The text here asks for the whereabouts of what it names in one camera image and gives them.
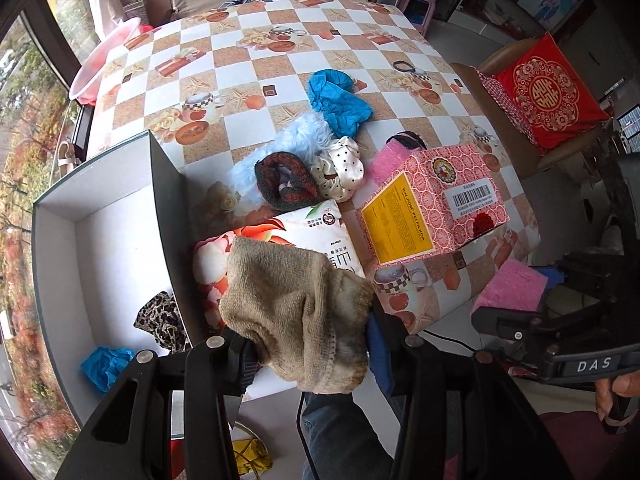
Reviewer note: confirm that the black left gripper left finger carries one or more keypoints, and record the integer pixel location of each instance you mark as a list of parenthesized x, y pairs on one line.
[(193, 396)]

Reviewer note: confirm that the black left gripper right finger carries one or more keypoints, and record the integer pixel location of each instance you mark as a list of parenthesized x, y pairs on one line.
[(459, 411)]

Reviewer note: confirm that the blue cloth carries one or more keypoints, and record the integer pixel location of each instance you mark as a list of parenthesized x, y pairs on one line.
[(104, 365), (330, 94)]

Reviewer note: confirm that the pink sponge block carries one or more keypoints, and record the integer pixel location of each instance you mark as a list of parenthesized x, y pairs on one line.
[(515, 287)]

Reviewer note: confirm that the leopard print scrunchie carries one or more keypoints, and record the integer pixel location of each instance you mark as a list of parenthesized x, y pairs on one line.
[(160, 317)]

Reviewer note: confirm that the beige knitted sock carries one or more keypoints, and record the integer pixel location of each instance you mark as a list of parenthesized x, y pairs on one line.
[(308, 325)]

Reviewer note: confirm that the dark red knitted hat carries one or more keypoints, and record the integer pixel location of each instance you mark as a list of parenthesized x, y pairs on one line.
[(285, 182)]

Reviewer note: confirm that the light blue fluffy fabric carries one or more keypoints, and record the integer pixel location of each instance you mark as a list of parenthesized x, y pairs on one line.
[(303, 137)]

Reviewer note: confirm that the person's right hand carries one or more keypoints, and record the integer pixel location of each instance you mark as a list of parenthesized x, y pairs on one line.
[(626, 386)]

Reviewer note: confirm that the red plastic stool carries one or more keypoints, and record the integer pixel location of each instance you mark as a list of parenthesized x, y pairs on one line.
[(177, 462)]

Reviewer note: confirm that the person's denim leg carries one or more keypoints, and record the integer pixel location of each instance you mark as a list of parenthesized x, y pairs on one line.
[(341, 440)]

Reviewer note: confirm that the wooden chair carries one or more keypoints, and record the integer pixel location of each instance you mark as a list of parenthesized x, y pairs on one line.
[(524, 156)]

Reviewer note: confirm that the red patterned tissue box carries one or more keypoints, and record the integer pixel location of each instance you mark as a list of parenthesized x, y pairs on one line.
[(436, 202)]

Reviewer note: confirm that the grey cardboard storage box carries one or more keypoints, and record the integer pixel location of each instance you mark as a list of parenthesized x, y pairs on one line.
[(106, 239)]

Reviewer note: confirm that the white floral snack bag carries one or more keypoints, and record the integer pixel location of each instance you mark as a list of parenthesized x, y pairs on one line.
[(319, 228)]

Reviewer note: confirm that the red embroidered cushion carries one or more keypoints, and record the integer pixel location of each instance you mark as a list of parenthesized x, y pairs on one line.
[(543, 96)]

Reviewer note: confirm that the cream polka dot scrunchie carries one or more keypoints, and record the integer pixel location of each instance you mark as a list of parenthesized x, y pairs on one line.
[(338, 170)]

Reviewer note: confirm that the cream shoe on sill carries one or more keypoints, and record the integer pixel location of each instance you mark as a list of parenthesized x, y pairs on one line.
[(65, 155)]

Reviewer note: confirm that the pink plastic basin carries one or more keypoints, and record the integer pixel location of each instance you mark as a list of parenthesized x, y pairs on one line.
[(86, 83)]

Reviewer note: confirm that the checkered patterned tablecloth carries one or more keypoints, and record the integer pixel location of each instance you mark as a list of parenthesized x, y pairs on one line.
[(225, 85)]

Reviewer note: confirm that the pink plastic stool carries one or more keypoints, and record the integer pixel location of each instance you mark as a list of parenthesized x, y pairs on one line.
[(419, 13)]

